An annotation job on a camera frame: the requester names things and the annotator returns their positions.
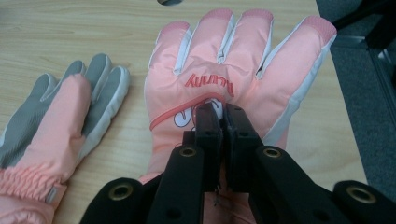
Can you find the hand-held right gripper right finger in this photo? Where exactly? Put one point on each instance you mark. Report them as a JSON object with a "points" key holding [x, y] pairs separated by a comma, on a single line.
{"points": [[239, 140]]}

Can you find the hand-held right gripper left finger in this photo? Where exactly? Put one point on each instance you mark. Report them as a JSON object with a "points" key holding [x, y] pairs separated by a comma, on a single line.
{"points": [[209, 140]]}

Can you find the pink ski glove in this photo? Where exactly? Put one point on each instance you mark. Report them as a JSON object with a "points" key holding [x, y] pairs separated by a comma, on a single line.
{"points": [[199, 62], [56, 124]]}

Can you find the dark stand base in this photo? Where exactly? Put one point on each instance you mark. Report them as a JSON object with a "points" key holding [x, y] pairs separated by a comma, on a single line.
{"points": [[379, 21]]}

